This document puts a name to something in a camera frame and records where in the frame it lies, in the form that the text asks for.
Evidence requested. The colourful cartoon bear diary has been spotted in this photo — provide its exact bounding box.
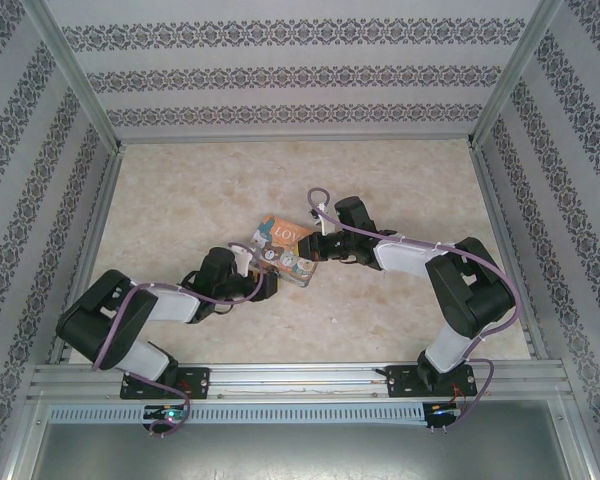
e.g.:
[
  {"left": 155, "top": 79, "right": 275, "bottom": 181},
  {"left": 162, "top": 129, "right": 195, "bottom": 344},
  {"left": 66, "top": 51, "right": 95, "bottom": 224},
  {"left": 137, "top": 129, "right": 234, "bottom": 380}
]
[{"left": 251, "top": 213, "right": 319, "bottom": 289}]

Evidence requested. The left controller board green light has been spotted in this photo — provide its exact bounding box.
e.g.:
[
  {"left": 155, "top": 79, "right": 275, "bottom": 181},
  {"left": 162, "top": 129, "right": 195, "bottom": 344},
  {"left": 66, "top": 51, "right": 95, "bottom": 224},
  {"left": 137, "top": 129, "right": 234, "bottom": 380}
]
[{"left": 142, "top": 405, "right": 189, "bottom": 436}]

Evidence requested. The grey sheet metal shelf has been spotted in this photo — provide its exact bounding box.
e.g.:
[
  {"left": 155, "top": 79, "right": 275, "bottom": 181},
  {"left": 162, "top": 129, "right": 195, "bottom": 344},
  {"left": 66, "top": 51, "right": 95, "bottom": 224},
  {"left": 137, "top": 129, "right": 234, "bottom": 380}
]
[{"left": 7, "top": 397, "right": 597, "bottom": 480}]

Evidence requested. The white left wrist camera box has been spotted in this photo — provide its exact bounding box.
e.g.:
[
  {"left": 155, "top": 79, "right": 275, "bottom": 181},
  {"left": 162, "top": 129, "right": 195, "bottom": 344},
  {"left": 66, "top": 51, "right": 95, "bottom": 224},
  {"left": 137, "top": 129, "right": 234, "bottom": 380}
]
[{"left": 228, "top": 243, "right": 254, "bottom": 277}]

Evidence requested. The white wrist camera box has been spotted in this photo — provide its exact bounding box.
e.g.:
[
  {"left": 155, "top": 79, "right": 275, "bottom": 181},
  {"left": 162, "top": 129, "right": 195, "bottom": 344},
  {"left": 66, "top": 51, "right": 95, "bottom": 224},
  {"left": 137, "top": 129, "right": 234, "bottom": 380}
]
[
  {"left": 228, "top": 243, "right": 254, "bottom": 277},
  {"left": 310, "top": 201, "right": 332, "bottom": 237}
]

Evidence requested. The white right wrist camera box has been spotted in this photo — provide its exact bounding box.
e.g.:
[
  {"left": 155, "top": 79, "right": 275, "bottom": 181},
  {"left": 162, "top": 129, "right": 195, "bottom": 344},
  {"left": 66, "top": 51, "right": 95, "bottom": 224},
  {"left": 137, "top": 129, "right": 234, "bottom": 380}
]
[{"left": 310, "top": 201, "right": 332, "bottom": 237}]

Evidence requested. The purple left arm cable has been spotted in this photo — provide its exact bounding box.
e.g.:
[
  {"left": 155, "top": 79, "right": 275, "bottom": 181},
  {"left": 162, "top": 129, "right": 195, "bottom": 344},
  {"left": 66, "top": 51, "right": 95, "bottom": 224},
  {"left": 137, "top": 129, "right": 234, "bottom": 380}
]
[{"left": 90, "top": 267, "right": 279, "bottom": 437}]

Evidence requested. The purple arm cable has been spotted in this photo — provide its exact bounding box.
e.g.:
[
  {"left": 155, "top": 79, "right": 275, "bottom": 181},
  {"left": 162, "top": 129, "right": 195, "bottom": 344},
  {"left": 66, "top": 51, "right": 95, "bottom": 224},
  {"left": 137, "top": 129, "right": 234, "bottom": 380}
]
[
  {"left": 90, "top": 267, "right": 279, "bottom": 437},
  {"left": 307, "top": 187, "right": 525, "bottom": 432}
]

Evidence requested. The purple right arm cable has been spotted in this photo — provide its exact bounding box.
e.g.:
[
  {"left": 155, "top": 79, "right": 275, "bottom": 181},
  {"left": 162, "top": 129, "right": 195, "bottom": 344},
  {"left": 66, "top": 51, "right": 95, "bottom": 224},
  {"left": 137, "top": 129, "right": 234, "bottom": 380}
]
[{"left": 307, "top": 187, "right": 525, "bottom": 432}]

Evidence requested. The aluminium mounting rail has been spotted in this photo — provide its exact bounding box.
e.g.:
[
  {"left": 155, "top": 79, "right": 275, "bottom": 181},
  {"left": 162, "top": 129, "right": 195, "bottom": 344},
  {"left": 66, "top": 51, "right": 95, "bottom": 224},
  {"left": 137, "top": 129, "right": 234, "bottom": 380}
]
[{"left": 28, "top": 358, "right": 567, "bottom": 402}]

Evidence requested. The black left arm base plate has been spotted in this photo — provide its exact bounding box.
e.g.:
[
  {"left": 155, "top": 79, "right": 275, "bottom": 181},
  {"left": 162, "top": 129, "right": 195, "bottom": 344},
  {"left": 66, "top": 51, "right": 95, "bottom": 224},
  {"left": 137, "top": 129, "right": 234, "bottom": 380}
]
[{"left": 119, "top": 366, "right": 212, "bottom": 402}]

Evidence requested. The white slotted cable duct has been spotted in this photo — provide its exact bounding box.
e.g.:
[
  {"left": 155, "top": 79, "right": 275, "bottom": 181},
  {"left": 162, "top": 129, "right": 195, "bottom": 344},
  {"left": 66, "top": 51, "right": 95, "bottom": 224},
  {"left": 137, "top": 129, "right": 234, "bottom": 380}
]
[{"left": 46, "top": 402, "right": 427, "bottom": 424}]

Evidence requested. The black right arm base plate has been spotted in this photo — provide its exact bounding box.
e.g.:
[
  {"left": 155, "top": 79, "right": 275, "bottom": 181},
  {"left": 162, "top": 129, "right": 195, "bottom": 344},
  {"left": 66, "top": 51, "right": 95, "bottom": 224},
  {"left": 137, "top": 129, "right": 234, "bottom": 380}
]
[{"left": 383, "top": 363, "right": 477, "bottom": 399}]

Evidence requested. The aluminium frame post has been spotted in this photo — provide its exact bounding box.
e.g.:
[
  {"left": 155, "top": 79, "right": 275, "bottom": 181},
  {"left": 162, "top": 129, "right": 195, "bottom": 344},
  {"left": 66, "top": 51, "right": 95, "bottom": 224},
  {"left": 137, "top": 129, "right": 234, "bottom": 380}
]
[
  {"left": 28, "top": 0, "right": 126, "bottom": 154},
  {"left": 468, "top": 0, "right": 566, "bottom": 147}
]

